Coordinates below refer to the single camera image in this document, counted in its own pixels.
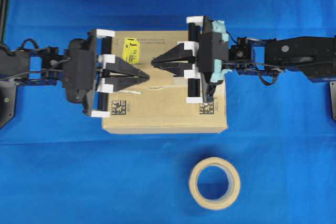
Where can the yellow label sticker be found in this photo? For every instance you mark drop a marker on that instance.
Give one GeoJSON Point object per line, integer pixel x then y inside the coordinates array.
{"type": "Point", "coordinates": [131, 50]}

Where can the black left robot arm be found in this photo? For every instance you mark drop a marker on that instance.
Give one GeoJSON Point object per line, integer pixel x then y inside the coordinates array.
{"type": "Point", "coordinates": [28, 65]}

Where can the brown cardboard box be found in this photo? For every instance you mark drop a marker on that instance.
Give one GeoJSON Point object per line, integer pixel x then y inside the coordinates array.
{"type": "Point", "coordinates": [159, 105]}

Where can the blue table cloth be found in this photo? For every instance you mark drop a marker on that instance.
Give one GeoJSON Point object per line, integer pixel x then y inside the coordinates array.
{"type": "Point", "coordinates": [60, 166]}

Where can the beige masking tape roll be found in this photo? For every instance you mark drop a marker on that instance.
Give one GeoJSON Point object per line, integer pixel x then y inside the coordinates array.
{"type": "Point", "coordinates": [214, 183]}

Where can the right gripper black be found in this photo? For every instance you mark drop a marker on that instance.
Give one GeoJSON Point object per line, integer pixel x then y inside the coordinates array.
{"type": "Point", "coordinates": [205, 51]}

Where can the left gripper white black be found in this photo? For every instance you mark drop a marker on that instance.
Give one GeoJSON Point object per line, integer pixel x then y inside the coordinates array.
{"type": "Point", "coordinates": [92, 72]}

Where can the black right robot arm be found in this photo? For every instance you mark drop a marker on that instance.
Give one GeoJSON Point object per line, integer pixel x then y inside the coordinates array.
{"type": "Point", "coordinates": [268, 58]}

